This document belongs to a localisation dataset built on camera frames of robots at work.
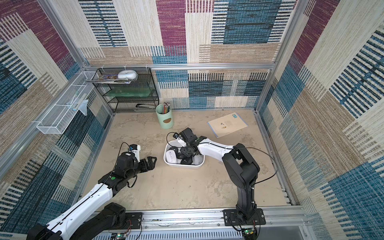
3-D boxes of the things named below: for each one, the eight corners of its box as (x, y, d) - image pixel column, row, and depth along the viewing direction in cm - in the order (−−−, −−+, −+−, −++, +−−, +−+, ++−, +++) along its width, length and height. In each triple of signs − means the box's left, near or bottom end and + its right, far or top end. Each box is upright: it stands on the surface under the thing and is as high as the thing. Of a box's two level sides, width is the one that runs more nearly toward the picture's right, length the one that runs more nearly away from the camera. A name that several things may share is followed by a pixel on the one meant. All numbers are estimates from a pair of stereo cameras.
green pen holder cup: (159, 129, 111) (154, 112, 97) (161, 119, 118) (156, 101, 104) (173, 129, 111) (170, 112, 97) (174, 118, 118) (171, 101, 104)
